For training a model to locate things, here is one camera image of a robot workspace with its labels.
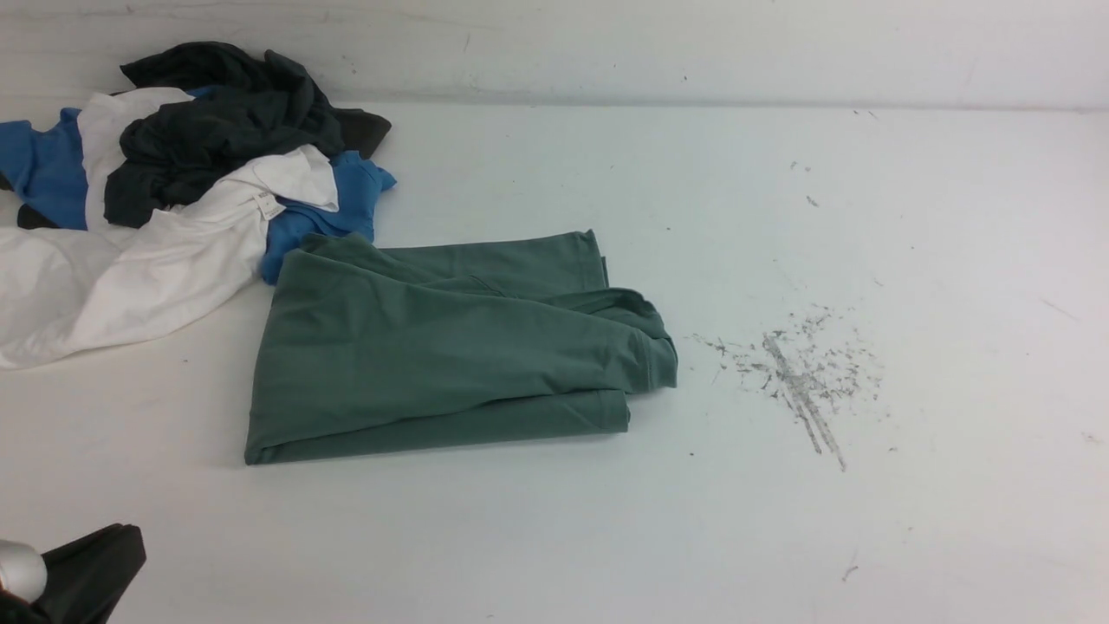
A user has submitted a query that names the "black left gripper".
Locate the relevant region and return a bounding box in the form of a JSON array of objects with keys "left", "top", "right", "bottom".
[{"left": 1, "top": 523, "right": 146, "bottom": 623}]

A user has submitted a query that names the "green long-sleeve top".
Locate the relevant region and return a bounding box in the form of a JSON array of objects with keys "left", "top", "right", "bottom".
[{"left": 244, "top": 231, "right": 680, "bottom": 466}]

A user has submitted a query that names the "white shirt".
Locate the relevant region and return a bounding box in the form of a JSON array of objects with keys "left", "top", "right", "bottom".
[{"left": 1, "top": 88, "right": 338, "bottom": 370}]

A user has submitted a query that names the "blue shirt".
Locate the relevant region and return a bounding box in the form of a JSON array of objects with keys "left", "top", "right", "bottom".
[{"left": 3, "top": 88, "right": 396, "bottom": 295}]

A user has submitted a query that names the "dark grey shirt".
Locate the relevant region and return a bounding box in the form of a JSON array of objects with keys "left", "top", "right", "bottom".
[{"left": 1, "top": 41, "right": 391, "bottom": 231}]

